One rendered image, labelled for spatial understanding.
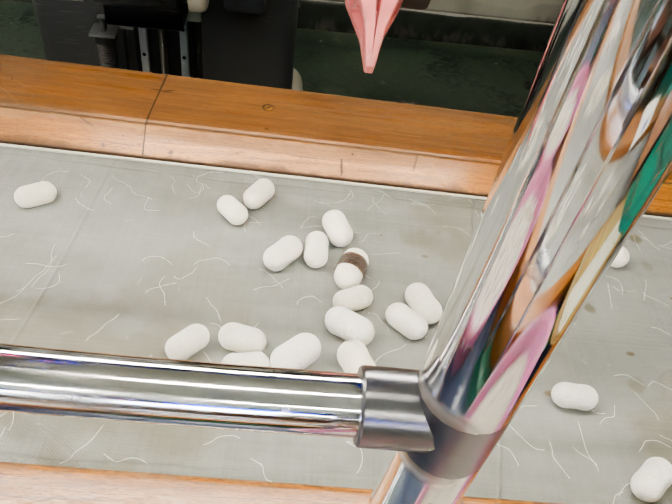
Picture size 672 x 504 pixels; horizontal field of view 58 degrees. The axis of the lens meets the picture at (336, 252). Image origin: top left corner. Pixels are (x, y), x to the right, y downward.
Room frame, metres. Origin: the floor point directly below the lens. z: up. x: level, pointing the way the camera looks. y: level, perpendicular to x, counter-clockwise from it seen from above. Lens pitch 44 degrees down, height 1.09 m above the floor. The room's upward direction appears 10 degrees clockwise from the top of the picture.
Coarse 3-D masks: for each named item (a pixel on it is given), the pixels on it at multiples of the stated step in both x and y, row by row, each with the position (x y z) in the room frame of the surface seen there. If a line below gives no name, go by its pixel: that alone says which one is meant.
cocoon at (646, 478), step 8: (648, 464) 0.20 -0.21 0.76; (656, 464) 0.20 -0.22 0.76; (664, 464) 0.20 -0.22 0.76; (640, 472) 0.20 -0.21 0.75; (648, 472) 0.19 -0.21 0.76; (656, 472) 0.20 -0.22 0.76; (664, 472) 0.20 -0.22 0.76; (632, 480) 0.19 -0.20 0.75; (640, 480) 0.19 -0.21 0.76; (648, 480) 0.19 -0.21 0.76; (656, 480) 0.19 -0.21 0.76; (664, 480) 0.19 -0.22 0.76; (632, 488) 0.19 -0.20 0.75; (640, 488) 0.19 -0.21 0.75; (648, 488) 0.18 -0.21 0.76; (656, 488) 0.19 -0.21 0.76; (664, 488) 0.19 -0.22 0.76; (640, 496) 0.18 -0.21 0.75; (648, 496) 0.18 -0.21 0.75; (656, 496) 0.18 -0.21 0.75
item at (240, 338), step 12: (228, 324) 0.25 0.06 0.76; (240, 324) 0.25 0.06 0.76; (228, 336) 0.24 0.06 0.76; (240, 336) 0.24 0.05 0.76; (252, 336) 0.24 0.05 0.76; (264, 336) 0.25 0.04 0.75; (228, 348) 0.24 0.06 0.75; (240, 348) 0.24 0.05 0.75; (252, 348) 0.24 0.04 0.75; (264, 348) 0.24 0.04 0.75
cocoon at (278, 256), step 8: (280, 240) 0.34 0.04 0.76; (288, 240) 0.34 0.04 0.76; (296, 240) 0.34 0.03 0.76; (272, 248) 0.33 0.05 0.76; (280, 248) 0.33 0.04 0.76; (288, 248) 0.33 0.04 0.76; (296, 248) 0.33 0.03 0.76; (264, 256) 0.32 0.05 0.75; (272, 256) 0.32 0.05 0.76; (280, 256) 0.32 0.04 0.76; (288, 256) 0.33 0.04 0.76; (296, 256) 0.33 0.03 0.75; (264, 264) 0.32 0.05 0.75; (272, 264) 0.32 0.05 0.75; (280, 264) 0.32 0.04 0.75; (288, 264) 0.33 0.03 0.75
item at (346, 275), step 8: (352, 248) 0.34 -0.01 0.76; (344, 264) 0.32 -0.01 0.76; (336, 272) 0.32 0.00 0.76; (344, 272) 0.32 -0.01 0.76; (352, 272) 0.32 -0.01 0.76; (360, 272) 0.32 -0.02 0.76; (336, 280) 0.31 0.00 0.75; (344, 280) 0.31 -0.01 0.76; (352, 280) 0.31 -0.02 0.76; (360, 280) 0.32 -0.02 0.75; (344, 288) 0.31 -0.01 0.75
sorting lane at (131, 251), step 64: (0, 192) 0.36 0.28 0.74; (64, 192) 0.37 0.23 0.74; (128, 192) 0.38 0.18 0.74; (192, 192) 0.40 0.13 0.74; (320, 192) 0.43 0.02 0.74; (384, 192) 0.44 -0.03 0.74; (0, 256) 0.29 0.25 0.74; (64, 256) 0.30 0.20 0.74; (128, 256) 0.31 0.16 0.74; (192, 256) 0.32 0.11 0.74; (256, 256) 0.33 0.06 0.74; (384, 256) 0.36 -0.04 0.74; (448, 256) 0.37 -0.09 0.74; (640, 256) 0.42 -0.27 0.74; (0, 320) 0.23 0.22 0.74; (64, 320) 0.24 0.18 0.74; (128, 320) 0.25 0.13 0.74; (192, 320) 0.26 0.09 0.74; (256, 320) 0.27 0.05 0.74; (320, 320) 0.28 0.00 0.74; (384, 320) 0.29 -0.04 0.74; (576, 320) 0.33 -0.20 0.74; (640, 320) 0.34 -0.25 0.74; (640, 384) 0.27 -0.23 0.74; (0, 448) 0.15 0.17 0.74; (64, 448) 0.15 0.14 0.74; (128, 448) 0.16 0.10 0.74; (192, 448) 0.17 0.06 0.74; (256, 448) 0.17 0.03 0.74; (320, 448) 0.18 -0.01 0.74; (512, 448) 0.21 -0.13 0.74; (576, 448) 0.21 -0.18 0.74; (640, 448) 0.22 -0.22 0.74
